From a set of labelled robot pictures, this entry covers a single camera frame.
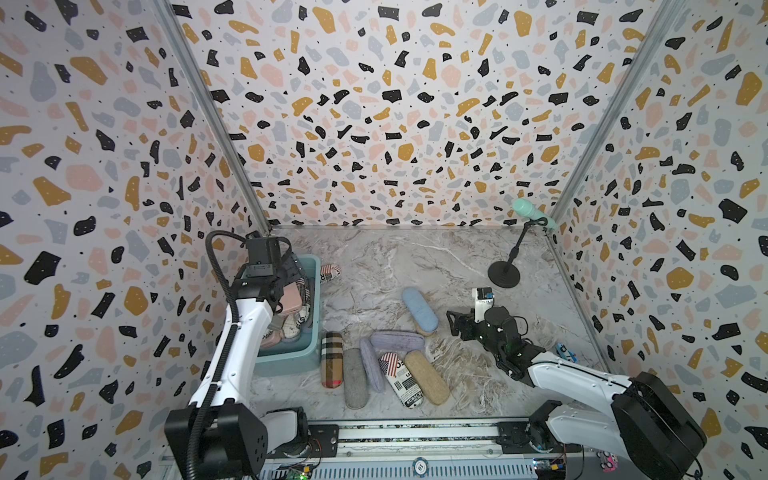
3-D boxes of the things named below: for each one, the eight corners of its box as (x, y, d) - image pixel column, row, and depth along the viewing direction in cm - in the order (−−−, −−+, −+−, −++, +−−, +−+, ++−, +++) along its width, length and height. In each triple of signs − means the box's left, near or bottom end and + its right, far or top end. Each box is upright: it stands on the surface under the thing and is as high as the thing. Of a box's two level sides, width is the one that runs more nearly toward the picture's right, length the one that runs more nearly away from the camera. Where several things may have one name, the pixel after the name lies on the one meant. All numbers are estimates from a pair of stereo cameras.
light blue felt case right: (423, 339, 94) (425, 330, 89) (400, 300, 103) (400, 290, 98) (439, 332, 95) (441, 322, 91) (415, 294, 105) (416, 283, 100)
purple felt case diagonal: (374, 395, 82) (373, 389, 78) (358, 347, 91) (357, 340, 87) (386, 390, 83) (385, 384, 79) (369, 343, 92) (368, 336, 88)
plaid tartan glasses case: (322, 390, 83) (319, 386, 80) (324, 338, 93) (321, 332, 90) (343, 387, 84) (341, 383, 81) (342, 335, 94) (340, 330, 91)
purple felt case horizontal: (369, 353, 90) (368, 344, 86) (370, 340, 93) (369, 331, 88) (423, 353, 91) (424, 344, 86) (422, 341, 93) (423, 331, 88)
